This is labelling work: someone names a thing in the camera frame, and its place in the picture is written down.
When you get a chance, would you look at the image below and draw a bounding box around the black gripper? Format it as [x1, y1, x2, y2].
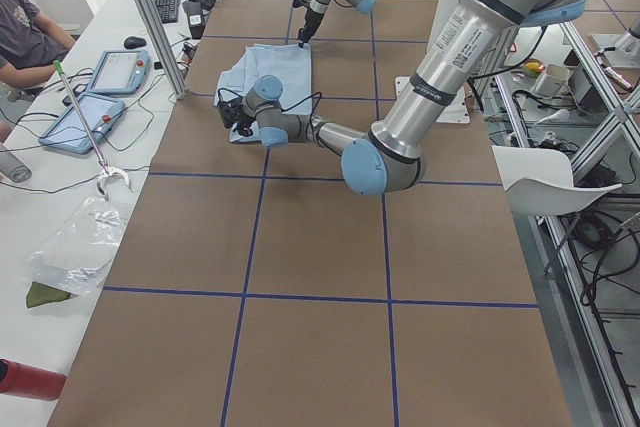
[234, 117, 256, 138]
[297, 8, 324, 48]

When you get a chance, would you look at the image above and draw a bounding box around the light blue button shirt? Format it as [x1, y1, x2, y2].
[216, 44, 313, 149]

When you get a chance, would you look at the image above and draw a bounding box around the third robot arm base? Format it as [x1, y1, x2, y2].
[591, 17, 639, 69]

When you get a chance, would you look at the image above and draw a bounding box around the far blue teach pendant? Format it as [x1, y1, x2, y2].
[87, 49, 150, 96]

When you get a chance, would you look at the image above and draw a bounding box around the blue teach pendant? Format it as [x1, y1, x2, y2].
[87, 49, 150, 96]
[38, 93, 125, 154]

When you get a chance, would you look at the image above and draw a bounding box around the black computer mouse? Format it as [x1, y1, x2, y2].
[123, 36, 147, 50]

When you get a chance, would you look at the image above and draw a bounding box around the reacher grabber stick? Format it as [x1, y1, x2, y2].
[53, 60, 132, 200]

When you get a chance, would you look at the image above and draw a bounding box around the near blue teach pendant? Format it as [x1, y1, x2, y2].
[38, 93, 125, 154]

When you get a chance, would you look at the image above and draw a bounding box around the clear plastic bag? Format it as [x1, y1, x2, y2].
[25, 196, 133, 295]

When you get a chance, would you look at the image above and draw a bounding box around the seated person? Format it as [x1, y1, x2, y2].
[0, 0, 77, 143]

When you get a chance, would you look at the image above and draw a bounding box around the grey water bottle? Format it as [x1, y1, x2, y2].
[0, 143, 32, 183]

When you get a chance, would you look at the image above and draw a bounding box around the green folded cloth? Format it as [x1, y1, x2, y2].
[25, 281, 71, 309]

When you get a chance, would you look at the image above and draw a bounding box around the white plastic chair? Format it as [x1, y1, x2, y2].
[492, 145, 622, 216]

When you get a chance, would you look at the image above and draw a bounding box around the red bottle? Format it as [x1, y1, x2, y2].
[1, 359, 67, 401]

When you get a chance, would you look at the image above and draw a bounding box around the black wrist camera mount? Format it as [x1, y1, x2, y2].
[216, 87, 246, 130]

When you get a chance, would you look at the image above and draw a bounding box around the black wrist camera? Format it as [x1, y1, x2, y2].
[292, 0, 311, 10]

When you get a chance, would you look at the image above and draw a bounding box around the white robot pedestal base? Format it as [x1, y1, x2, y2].
[384, 0, 473, 130]

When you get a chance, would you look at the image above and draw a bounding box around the aluminium frame post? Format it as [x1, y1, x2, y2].
[134, 0, 187, 100]

